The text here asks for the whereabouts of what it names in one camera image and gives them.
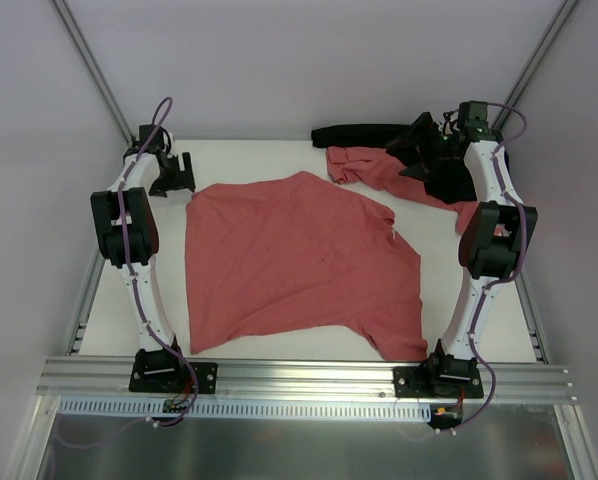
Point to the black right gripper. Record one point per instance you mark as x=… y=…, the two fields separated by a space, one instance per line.
x=430 y=151

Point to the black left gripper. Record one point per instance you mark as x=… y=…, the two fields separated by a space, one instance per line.
x=174 y=175

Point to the pink t-shirt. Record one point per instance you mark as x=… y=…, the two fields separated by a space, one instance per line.
x=378 y=170
x=298 y=253

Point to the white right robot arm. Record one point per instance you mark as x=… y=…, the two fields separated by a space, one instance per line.
x=491 y=250

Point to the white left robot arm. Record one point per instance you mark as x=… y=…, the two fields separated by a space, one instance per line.
x=127 y=237

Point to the black t-shirt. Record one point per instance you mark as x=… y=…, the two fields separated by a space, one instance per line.
x=481 y=175

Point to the left aluminium frame post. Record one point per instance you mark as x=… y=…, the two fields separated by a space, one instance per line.
x=78 y=40

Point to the aluminium frame post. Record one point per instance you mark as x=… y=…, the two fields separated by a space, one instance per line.
x=78 y=40
x=548 y=39

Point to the left side aluminium rail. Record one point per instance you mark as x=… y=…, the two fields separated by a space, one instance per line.
x=80 y=316

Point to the aluminium rail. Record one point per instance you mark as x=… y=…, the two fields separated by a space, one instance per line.
x=516 y=383
x=80 y=316
x=532 y=318

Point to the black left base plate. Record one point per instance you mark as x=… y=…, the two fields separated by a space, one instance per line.
x=172 y=377

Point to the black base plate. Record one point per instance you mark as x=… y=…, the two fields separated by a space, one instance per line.
x=421 y=382
x=172 y=377

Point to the right aluminium frame post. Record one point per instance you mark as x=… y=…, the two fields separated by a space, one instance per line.
x=548 y=39

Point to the aluminium front rail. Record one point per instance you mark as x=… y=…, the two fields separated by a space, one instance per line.
x=516 y=383

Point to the right side aluminium rail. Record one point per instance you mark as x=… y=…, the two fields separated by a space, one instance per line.
x=532 y=318

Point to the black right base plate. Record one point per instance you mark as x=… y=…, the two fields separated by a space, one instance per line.
x=421 y=382

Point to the white slotted cable duct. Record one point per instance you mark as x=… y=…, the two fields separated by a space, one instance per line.
x=268 y=409

